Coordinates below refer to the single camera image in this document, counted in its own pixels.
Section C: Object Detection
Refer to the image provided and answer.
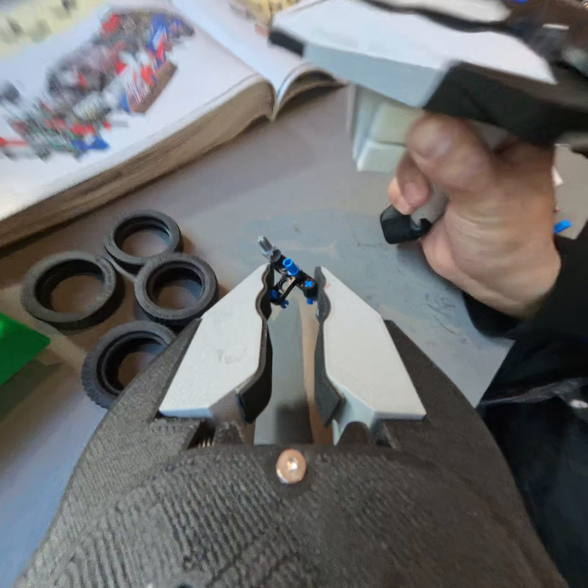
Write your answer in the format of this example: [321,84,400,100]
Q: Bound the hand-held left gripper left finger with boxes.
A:
[158,264,274,423]

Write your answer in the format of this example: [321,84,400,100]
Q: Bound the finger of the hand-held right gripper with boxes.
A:
[367,0,511,25]
[269,0,559,108]

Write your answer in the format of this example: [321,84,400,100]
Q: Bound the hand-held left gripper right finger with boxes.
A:
[314,266,428,445]

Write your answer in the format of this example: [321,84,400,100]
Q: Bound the black brick assembly blue pins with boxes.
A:
[268,256,319,308]

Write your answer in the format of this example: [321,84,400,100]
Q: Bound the green storage bin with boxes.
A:
[0,312,51,386]

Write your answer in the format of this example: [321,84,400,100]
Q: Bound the person's right forearm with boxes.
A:
[462,236,588,354]

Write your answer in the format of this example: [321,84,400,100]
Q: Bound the grey desk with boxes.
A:
[0,85,588,586]

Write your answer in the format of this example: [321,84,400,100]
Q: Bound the person's right hand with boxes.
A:
[388,112,563,319]

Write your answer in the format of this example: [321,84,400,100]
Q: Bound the black rubber toy tyre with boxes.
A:
[134,253,220,328]
[103,210,184,275]
[82,321,178,410]
[21,250,126,330]

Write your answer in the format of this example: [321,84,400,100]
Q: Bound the open instruction booklet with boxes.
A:
[0,0,346,249]

